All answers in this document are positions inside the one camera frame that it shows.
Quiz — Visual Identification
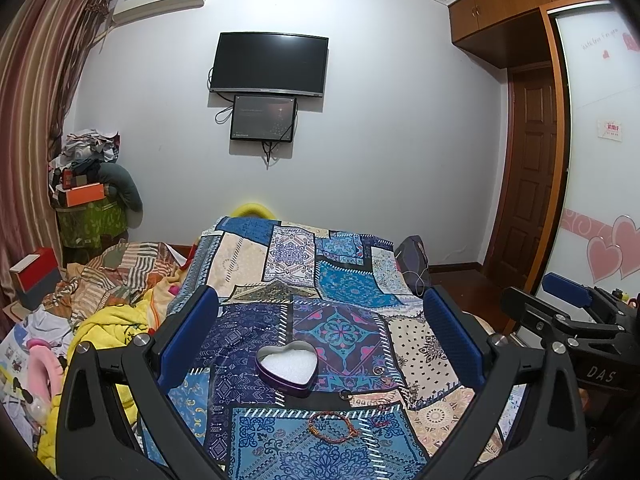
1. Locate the striped multicolour blanket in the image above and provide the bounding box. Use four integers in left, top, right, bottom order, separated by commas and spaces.
42, 242, 186, 325

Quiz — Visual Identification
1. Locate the orange shoe box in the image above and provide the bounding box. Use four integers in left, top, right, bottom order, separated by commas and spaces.
58, 183, 105, 208

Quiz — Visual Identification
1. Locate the red and white box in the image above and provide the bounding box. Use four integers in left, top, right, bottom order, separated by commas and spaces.
10, 247, 62, 311

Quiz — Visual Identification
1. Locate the brown wooden door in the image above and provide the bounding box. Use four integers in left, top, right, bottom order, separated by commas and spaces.
484, 63, 556, 288

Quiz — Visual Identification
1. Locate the blue patchwork bed cover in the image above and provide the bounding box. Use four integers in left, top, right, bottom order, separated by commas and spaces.
139, 214, 526, 480

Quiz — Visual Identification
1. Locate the pink plush toy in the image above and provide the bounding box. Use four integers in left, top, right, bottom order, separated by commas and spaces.
27, 338, 64, 408

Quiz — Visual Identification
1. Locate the yellow cartoon blanket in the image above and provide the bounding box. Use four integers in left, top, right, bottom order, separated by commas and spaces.
37, 289, 174, 474

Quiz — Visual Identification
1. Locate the wooden overhead cabinet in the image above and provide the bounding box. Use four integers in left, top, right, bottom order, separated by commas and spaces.
449, 0, 592, 68

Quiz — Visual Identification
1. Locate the purple heart-shaped tin box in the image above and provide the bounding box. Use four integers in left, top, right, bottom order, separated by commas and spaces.
255, 340, 319, 398

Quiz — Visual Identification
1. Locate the large black wall television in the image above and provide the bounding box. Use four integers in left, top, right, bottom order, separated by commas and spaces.
208, 32, 329, 98

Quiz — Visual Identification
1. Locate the pile of folded clothes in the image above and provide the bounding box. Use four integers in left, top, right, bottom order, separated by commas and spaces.
48, 129, 120, 170

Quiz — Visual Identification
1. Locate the striped brown pink curtain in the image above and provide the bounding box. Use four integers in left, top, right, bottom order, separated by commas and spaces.
0, 0, 114, 311

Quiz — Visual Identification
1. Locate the small black wall monitor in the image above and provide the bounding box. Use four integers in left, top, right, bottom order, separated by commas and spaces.
230, 94, 297, 143

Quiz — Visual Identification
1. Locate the red braided cord bracelet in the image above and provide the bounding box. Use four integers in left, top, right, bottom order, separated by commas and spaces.
306, 409, 362, 444

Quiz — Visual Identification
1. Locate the grey plush pillow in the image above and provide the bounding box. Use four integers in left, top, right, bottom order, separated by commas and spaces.
98, 162, 143, 212

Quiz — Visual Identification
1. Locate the yellow round cushion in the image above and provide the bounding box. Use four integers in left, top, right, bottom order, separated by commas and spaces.
230, 203, 277, 220

